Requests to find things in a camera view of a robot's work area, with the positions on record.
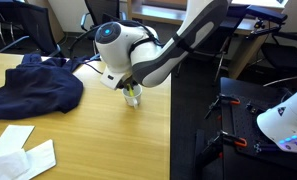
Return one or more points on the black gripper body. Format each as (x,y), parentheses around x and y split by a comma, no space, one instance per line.
(128,82)

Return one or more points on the yellow-green marker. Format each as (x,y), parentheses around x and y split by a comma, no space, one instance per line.
(130,90)

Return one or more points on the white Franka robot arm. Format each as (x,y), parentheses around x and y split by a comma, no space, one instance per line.
(148,56)

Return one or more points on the white ceramic mug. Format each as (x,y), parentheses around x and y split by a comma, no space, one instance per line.
(134,95)

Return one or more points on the black office chair with armrests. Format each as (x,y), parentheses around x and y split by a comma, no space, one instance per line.
(103,11)

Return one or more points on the navy blue cloth garment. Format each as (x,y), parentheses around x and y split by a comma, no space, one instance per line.
(38,86)

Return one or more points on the black mesh office chair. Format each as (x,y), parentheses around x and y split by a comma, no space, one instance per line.
(34,23)

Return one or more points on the white paper sheet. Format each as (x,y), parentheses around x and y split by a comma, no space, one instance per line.
(9,138)
(41,156)

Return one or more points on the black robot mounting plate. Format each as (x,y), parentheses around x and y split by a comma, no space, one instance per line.
(241,126)

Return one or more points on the wooden desk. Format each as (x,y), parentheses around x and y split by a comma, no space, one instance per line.
(244,43)

